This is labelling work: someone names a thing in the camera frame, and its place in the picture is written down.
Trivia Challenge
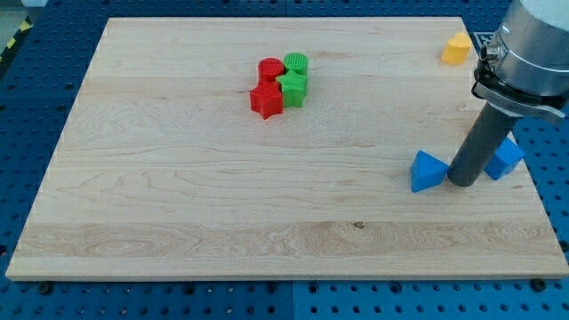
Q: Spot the red cylinder block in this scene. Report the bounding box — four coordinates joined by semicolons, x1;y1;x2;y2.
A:
258;57;285;84

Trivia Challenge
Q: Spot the green star block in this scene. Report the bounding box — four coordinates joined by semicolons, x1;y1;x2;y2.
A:
276;70;308;108

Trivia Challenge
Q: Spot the red star block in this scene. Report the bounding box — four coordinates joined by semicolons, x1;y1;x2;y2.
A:
250;82;284;120

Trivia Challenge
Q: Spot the yellow pentagon block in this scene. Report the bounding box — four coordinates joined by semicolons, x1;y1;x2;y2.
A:
440;33;472;65

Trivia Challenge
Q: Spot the light wooden board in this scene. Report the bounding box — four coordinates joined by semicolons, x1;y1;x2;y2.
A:
6;17;568;281

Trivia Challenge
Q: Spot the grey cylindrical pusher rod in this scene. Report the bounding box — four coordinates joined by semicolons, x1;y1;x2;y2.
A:
447;102;521;187

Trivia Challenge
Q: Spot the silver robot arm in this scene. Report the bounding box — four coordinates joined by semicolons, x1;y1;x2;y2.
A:
448;0;568;187

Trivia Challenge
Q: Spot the blue triangle block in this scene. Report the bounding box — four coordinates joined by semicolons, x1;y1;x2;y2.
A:
410;150;449;193

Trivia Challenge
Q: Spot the green cylinder block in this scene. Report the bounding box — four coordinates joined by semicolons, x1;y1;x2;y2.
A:
283;52;309;76

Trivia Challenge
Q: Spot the blue cube block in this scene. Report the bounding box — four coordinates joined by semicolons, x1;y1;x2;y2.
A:
485;138;525;180

